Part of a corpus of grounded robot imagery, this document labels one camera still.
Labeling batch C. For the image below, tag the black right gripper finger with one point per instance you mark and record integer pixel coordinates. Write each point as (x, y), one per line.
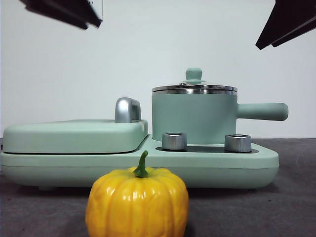
(296, 33)
(286, 19)

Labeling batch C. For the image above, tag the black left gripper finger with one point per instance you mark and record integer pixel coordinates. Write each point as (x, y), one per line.
(56, 16)
(76, 10)

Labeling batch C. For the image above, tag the glass lid with green knob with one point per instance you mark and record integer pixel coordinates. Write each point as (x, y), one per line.
(193, 74)

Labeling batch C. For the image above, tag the yellow pumpkin with green stem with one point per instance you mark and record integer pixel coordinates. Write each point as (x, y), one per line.
(135, 202)

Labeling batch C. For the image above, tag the green griddle cover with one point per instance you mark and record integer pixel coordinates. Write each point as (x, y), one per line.
(74, 138)

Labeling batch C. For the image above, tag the silver control knob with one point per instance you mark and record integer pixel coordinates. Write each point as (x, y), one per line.
(174, 142)
(237, 143)

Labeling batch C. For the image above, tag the green breakfast machine base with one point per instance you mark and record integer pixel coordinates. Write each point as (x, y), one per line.
(209, 170)

